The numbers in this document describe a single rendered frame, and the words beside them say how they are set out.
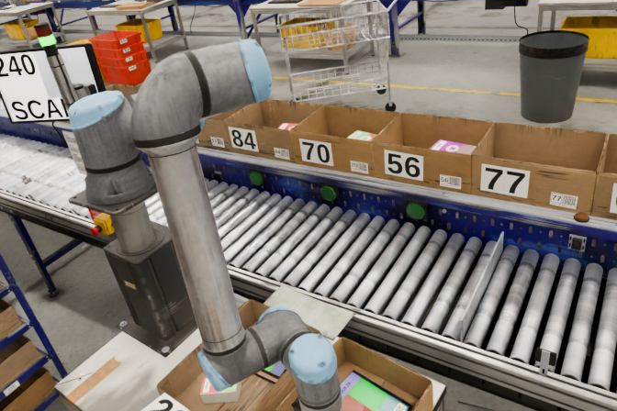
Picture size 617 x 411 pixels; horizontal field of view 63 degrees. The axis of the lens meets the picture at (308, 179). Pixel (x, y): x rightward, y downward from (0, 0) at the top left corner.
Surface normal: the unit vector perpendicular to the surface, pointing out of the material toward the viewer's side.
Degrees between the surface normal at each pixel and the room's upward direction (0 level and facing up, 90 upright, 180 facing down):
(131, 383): 0
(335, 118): 90
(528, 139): 90
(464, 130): 89
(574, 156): 89
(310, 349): 5
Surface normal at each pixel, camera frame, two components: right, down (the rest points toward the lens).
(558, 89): -0.07, 0.57
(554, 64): -0.29, 0.58
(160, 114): 0.09, 0.13
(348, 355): -0.61, 0.47
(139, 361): -0.14, -0.86
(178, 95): 0.32, 0.10
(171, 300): 0.80, 0.19
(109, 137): 0.51, 0.33
